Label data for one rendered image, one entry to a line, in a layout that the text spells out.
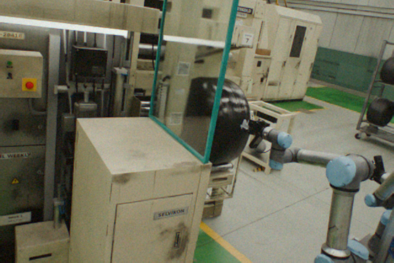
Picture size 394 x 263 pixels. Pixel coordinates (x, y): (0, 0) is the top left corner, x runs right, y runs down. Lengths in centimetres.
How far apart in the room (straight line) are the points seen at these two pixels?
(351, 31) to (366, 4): 102
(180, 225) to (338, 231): 65
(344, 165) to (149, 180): 76
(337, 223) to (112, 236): 90
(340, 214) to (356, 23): 1228
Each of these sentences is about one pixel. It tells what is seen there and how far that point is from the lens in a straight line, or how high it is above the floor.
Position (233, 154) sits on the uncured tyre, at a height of 104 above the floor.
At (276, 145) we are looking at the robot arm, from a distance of 171.
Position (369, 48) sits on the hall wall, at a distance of 1331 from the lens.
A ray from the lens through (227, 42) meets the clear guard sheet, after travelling 118.
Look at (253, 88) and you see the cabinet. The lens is 679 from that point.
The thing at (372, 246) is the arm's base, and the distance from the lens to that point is 222.
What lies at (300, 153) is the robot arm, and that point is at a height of 122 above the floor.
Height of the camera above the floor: 180
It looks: 17 degrees down
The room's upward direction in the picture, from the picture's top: 9 degrees clockwise
